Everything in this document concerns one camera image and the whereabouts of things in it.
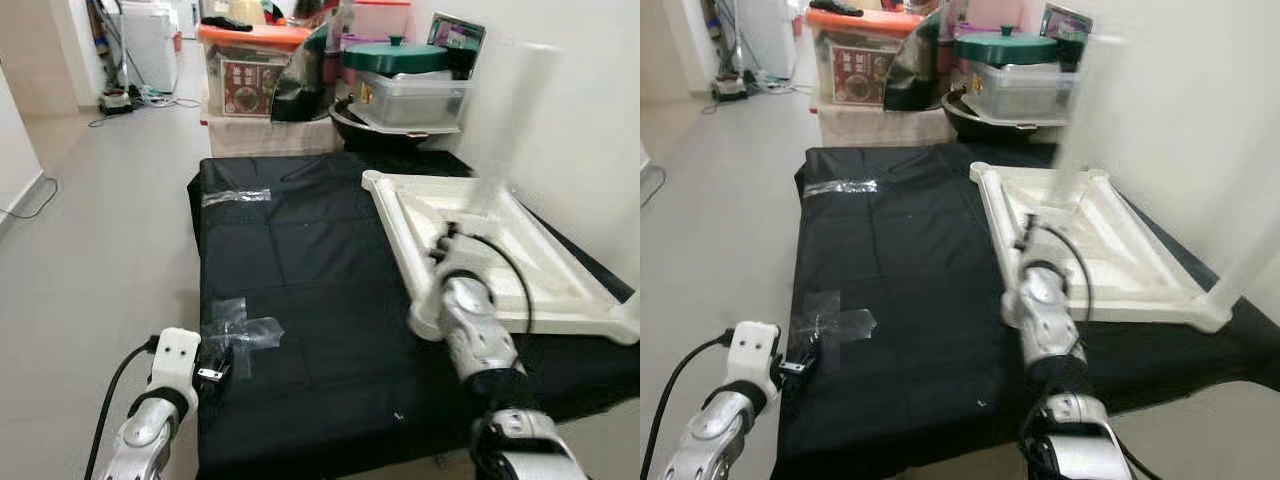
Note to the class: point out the white plastic table top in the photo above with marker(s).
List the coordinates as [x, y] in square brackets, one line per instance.
[1140, 300]
[570, 310]

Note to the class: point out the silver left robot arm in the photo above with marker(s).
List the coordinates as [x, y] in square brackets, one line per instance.
[145, 440]
[715, 435]

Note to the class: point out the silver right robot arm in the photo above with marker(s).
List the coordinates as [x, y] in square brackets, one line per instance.
[480, 330]
[1045, 320]

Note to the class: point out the black tablecloth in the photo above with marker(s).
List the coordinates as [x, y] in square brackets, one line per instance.
[320, 300]
[900, 300]

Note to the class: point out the black wok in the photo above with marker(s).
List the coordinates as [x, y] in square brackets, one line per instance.
[960, 118]
[350, 128]

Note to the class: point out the clear plastic storage container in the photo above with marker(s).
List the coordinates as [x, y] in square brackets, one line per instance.
[415, 100]
[1025, 90]

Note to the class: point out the long clear tape strip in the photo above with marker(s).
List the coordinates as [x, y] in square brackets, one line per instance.
[840, 188]
[235, 196]

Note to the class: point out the green pot lid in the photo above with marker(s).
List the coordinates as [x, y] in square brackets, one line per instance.
[1005, 47]
[395, 55]

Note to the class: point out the white lace cloth cover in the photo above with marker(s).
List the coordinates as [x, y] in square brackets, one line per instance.
[260, 135]
[870, 125]

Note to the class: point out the dark framed tablet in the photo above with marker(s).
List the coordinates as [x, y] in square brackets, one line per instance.
[1065, 25]
[458, 40]

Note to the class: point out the orange-lid clear storage box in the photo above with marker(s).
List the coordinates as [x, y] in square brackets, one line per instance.
[245, 85]
[855, 70]

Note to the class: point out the small black remote-like object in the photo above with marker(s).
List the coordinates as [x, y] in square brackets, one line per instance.
[225, 22]

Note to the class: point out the white cabinet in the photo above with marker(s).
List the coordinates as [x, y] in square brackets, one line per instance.
[765, 35]
[150, 45]

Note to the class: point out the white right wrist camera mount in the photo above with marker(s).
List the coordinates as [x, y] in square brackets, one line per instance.
[458, 260]
[1042, 255]

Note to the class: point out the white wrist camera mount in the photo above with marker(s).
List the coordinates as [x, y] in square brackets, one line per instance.
[175, 355]
[1042, 255]
[755, 350]
[458, 260]

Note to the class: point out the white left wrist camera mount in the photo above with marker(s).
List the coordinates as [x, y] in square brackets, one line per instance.
[755, 350]
[175, 355]

